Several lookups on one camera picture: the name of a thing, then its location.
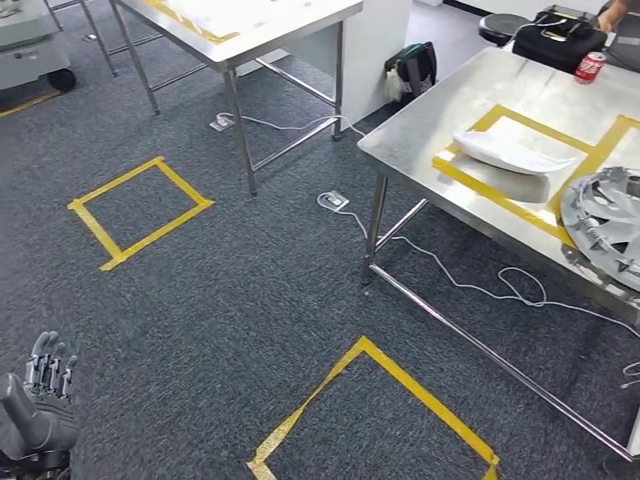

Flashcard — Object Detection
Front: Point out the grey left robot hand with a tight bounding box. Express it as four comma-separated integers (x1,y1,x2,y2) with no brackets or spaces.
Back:
0,331,81,462

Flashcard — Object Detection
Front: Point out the white curved plastic part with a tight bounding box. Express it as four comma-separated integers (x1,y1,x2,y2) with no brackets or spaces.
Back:
452,129,580,177

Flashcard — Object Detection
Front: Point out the steel workbench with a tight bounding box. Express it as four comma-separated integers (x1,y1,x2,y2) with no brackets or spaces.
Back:
357,46,640,465

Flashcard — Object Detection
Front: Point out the yellow floor tape square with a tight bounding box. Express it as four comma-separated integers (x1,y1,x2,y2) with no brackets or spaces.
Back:
247,335,501,480
67,156,215,273

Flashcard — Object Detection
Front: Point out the yellow floor tape strip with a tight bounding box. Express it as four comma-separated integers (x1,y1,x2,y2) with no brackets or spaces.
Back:
0,89,62,119

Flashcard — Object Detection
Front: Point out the white wheeled cart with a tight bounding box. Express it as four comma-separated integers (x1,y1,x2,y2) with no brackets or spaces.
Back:
0,0,78,94

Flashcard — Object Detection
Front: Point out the yellow tape on steel table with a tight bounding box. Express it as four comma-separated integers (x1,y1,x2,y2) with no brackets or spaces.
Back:
142,0,241,45

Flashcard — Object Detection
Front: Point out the steel table with white panel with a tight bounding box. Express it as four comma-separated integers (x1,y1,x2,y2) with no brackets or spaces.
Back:
42,0,412,198

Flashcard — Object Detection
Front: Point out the black bag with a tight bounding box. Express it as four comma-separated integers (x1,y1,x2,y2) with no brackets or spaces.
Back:
385,41,438,104

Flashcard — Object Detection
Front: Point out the small yellow tape rectangle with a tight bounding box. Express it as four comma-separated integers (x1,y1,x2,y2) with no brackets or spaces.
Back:
432,103,598,250

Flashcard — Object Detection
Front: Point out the grey wheel hubcap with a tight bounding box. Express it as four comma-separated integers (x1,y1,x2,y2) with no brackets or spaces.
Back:
559,165,640,294

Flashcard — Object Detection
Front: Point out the black carry case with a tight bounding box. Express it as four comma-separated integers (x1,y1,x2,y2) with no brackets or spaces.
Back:
512,5,608,74

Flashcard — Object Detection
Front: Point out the black remote controller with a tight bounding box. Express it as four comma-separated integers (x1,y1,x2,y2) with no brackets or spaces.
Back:
534,5,596,42

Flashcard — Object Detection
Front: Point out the red drink can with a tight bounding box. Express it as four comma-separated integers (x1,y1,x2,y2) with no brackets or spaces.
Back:
574,50,608,84

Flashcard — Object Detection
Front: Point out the person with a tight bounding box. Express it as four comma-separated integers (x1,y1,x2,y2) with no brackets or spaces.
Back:
597,0,640,34

